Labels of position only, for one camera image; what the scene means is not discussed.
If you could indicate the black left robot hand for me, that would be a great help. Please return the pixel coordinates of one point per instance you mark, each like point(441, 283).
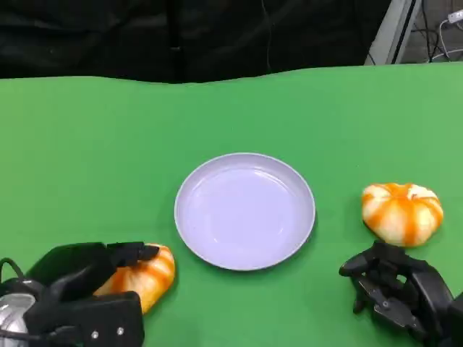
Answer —
point(76, 264)

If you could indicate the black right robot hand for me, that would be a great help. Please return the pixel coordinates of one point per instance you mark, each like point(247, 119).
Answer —
point(425, 285)

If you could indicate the orange white toy bread roll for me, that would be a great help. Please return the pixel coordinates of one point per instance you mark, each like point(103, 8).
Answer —
point(152, 278)
point(401, 217)

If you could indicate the green table cloth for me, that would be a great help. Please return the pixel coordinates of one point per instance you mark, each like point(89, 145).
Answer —
point(108, 152)

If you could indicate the lilac plate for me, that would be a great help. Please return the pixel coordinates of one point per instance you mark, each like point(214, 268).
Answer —
point(246, 213)

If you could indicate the black backdrop curtain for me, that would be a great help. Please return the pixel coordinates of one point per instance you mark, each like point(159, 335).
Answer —
point(108, 36)

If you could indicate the white plug adapter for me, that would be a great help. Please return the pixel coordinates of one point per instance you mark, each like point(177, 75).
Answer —
point(456, 17)

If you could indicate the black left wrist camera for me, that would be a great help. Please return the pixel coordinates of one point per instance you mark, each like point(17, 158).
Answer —
point(108, 318)

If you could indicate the grey metal frame post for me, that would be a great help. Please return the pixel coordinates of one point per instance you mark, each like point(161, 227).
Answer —
point(392, 32)

